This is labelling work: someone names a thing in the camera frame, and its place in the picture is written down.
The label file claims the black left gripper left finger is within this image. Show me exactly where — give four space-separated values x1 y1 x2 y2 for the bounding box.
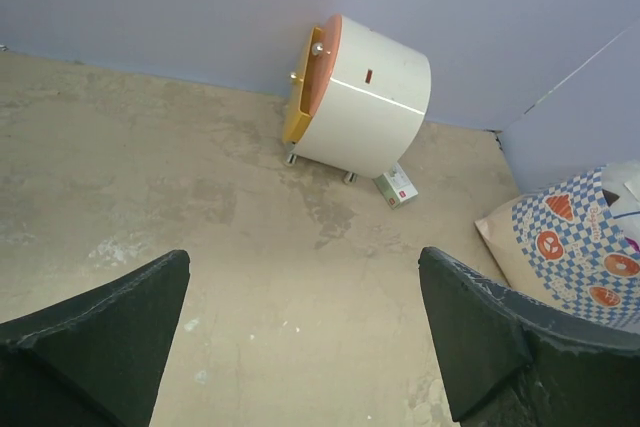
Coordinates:
1 250 190 426

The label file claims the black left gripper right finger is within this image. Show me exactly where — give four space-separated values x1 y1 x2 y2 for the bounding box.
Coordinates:
419 247 639 427

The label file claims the blue checkered paper bag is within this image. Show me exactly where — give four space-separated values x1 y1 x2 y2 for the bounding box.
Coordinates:
475 161 639 333

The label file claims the small green white box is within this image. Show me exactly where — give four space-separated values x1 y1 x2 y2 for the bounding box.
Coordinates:
373 163 418 209

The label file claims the white round cabinet orange front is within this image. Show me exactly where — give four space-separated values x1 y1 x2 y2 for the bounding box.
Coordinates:
282 14 432 183

